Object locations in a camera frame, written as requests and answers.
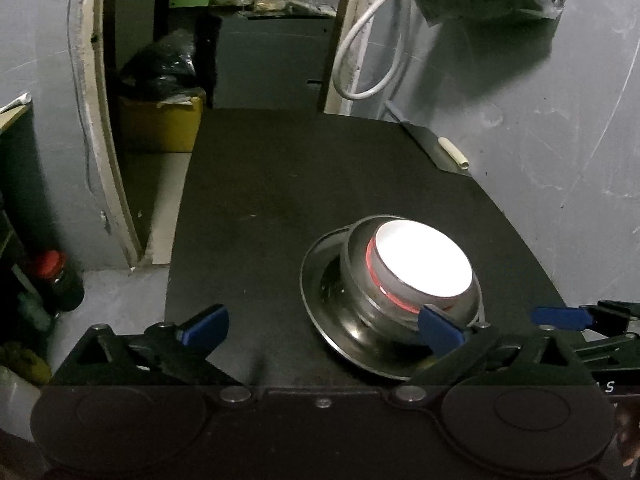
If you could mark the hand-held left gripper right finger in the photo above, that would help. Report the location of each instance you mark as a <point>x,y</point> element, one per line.
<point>442,332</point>

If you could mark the wooden board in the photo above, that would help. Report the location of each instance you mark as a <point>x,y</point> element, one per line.
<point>15,110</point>

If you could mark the deep steel bowl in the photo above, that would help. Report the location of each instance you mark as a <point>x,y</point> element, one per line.
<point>356,270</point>

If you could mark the bottle with red cap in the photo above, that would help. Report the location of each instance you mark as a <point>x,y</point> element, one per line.
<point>57,280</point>

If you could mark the white plastic container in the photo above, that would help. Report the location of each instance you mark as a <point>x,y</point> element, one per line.
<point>15,405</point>

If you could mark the plain white bowl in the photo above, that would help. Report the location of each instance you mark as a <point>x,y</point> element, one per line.
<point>425,260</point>

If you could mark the grey cabinet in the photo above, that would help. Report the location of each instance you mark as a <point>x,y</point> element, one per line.
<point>270,60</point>

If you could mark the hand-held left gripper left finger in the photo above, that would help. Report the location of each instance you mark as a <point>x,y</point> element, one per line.
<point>206,327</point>

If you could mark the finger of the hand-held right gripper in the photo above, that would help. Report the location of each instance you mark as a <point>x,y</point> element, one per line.
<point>610,347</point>
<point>560,317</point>

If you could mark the large steel plate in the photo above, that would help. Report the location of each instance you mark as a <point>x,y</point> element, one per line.
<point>340,320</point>

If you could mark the small white cylinder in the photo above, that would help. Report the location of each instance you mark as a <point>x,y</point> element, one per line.
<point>454,152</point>

